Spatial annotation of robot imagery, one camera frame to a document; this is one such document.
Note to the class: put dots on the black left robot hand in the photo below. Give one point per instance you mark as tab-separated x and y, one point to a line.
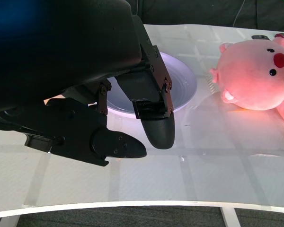
61	59

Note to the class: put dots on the pink plush pig doll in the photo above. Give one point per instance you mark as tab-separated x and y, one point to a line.
251	78

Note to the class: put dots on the white round plate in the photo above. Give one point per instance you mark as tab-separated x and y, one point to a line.
181	78

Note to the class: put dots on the black cloth backdrop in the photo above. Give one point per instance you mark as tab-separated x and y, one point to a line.
191	11

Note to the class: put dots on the small flat black object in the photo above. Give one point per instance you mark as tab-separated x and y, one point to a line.
260	37

